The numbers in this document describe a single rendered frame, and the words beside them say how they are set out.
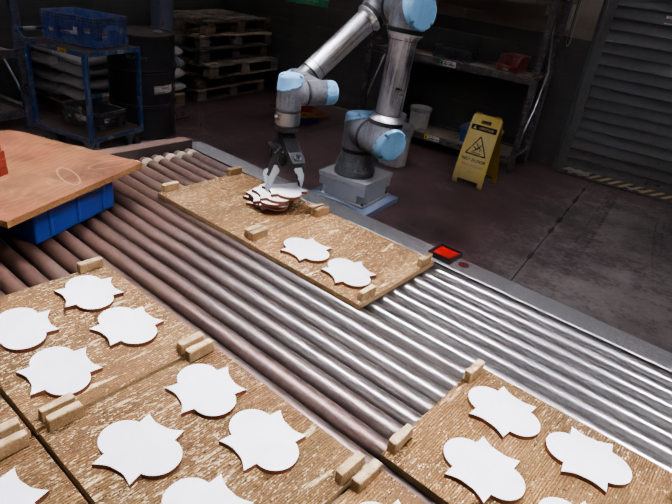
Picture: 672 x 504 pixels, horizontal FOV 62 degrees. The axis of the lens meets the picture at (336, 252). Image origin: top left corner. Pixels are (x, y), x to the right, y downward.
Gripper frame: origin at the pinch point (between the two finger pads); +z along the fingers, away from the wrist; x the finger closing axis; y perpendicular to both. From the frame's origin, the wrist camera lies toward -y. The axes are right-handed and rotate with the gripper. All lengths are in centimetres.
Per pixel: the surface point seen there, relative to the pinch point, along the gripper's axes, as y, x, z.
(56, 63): 452, 30, 55
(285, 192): -3.4, 1.3, -0.5
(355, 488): -103, 33, 5
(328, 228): -18.3, -6.9, 5.9
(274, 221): -9.7, 7.2, 5.9
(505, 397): -96, -5, 5
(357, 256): -36.3, -6.6, 5.9
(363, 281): -50, 0, 5
